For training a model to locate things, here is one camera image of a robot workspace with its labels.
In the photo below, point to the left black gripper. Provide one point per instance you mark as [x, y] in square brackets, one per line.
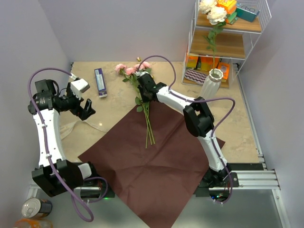
[80, 112]

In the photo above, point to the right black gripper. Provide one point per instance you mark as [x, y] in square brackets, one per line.
[145, 99]

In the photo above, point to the pink rose bouquet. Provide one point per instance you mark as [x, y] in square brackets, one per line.
[130, 75]

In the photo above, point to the beige printed ribbon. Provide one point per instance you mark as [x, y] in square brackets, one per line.
[66, 129]

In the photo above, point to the red wrapping paper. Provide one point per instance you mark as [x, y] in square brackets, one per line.
[154, 181]

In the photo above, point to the white rose stem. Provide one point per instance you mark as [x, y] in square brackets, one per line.
[216, 16]

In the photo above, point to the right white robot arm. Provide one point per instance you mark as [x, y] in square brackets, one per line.
[199, 122]

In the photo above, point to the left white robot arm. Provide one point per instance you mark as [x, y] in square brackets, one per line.
[46, 108]

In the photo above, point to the white ribbed vase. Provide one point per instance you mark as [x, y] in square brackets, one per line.
[211, 84]

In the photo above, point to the purple toothpaste box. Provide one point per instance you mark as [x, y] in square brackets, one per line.
[100, 82]

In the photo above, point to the purple wavy pattern cloth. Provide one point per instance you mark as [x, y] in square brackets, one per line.
[194, 76]

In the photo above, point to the orange box bottom shelf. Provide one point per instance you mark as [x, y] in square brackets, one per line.
[202, 63]

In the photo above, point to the orange box shelf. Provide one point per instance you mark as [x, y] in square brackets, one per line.
[202, 63]
[229, 5]

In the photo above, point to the small orange packet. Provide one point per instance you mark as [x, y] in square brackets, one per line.
[225, 69]

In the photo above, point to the green sponge stack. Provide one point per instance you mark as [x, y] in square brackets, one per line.
[231, 18]

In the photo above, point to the silver top tin can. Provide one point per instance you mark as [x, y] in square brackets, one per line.
[35, 208]

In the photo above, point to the orange box top shelf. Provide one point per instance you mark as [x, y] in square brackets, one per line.
[229, 5]

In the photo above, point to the teal box top shelf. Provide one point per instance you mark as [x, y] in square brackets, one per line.
[247, 12]

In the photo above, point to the orange plastic bottle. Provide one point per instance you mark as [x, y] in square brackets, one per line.
[31, 223]

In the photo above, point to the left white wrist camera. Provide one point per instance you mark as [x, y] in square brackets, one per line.
[78, 87]

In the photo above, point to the white wire shelf rack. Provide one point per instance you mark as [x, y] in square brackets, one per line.
[234, 44]

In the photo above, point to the aluminium rail frame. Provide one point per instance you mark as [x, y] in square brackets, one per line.
[256, 203]

